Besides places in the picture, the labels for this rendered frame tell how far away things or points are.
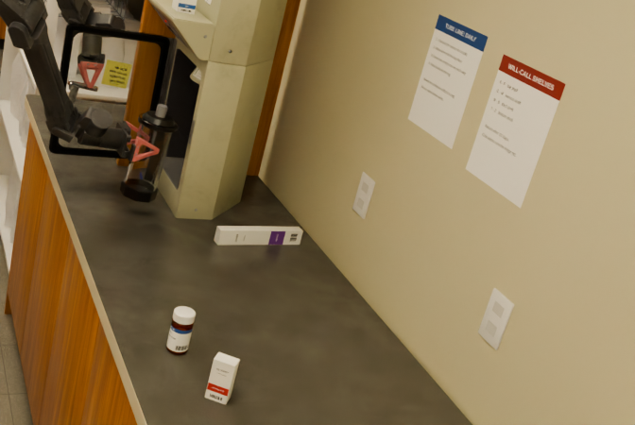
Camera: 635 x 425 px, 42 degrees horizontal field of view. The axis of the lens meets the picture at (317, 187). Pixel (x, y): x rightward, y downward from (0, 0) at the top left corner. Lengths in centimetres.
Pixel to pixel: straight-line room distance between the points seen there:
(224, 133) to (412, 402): 94
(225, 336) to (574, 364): 75
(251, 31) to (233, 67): 11
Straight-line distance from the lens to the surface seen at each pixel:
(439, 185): 202
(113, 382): 196
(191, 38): 224
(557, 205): 172
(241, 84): 232
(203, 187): 241
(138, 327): 189
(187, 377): 176
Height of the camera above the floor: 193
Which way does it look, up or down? 20 degrees down
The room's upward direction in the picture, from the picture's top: 15 degrees clockwise
